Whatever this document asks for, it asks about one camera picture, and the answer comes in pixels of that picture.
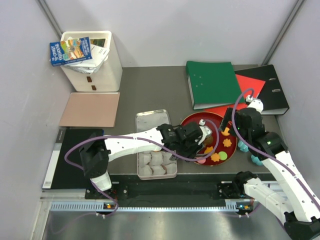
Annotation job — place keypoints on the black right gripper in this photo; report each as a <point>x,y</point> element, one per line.
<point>227,118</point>

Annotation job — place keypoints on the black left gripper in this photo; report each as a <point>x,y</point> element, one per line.
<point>196,146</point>

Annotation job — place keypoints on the orange round dotted cookie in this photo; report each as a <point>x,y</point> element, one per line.
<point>226,132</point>

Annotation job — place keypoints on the silver tin lid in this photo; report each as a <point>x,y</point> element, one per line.
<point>146,121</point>

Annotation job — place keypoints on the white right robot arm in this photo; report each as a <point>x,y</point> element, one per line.
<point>299,210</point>

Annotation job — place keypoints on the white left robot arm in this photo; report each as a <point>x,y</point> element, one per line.
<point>97,152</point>

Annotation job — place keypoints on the orange flower cookie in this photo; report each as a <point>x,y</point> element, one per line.
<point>215,157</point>
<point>227,143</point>

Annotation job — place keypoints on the pink sandwich cookie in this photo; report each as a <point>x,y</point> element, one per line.
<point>201,161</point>

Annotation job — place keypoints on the red round lacquer tray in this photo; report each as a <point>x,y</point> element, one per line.
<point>211,141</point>

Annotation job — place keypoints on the light blue cat headphones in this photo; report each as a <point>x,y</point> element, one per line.
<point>245,149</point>

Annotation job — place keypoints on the green macaron cookie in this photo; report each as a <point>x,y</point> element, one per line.
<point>223,155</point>

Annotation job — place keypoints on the pink cookie tin box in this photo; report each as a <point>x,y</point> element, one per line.
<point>156,165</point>

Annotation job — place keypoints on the red folder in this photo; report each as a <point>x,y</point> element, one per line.
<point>244,84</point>

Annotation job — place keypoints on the white storage bin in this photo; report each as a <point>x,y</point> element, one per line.
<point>108,77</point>

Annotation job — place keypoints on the pink notebook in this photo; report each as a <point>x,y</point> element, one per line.
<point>89,109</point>

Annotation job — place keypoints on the white papers in bin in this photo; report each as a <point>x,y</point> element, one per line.
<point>99,54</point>

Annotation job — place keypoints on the blue paperback book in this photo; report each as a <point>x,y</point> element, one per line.
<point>70,51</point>

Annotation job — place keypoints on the green ring binder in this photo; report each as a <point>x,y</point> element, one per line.
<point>212,84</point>

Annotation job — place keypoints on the black ring binder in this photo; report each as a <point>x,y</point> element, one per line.
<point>271,95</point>

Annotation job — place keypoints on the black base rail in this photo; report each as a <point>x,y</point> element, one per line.
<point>210,186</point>

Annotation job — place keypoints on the grey cable duct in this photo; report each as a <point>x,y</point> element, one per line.
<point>77,206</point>

